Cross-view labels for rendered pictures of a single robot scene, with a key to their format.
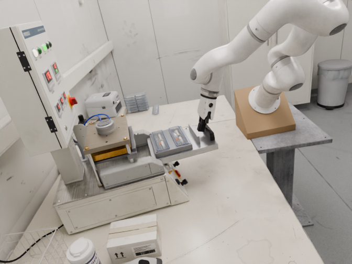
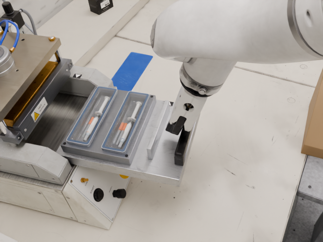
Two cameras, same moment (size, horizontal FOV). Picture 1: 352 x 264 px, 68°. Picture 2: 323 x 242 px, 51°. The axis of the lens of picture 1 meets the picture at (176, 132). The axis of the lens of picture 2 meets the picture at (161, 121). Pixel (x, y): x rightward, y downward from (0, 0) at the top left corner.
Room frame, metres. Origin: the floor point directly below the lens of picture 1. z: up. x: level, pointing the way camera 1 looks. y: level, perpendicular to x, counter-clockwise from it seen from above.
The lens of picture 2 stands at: (0.63, -0.33, 1.59)
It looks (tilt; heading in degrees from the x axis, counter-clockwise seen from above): 48 degrees down; 29
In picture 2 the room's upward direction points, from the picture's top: 6 degrees counter-clockwise
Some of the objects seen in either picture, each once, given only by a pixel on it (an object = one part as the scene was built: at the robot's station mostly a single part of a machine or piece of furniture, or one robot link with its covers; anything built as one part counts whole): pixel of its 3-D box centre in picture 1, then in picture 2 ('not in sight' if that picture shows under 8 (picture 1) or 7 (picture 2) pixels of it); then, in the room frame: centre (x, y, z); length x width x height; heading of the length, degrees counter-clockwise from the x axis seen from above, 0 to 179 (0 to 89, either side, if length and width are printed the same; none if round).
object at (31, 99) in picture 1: (52, 110); not in sight; (1.00, 0.47, 1.25); 0.33 x 0.16 x 0.64; 8
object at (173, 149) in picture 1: (169, 141); (111, 122); (1.06, 0.04, 0.98); 0.20 x 0.17 x 0.03; 8
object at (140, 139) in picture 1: (130, 140); (70, 79); (1.17, 0.24, 0.96); 0.26 x 0.05 x 0.07; 98
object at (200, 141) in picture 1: (179, 140); (130, 128); (1.07, -0.01, 0.97); 0.30 x 0.22 x 0.08; 98
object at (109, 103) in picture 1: (104, 105); not in sight; (2.06, 0.54, 0.88); 0.25 x 0.20 x 0.17; 81
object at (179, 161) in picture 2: (207, 129); (186, 133); (1.09, -0.15, 0.99); 0.15 x 0.02 x 0.04; 8
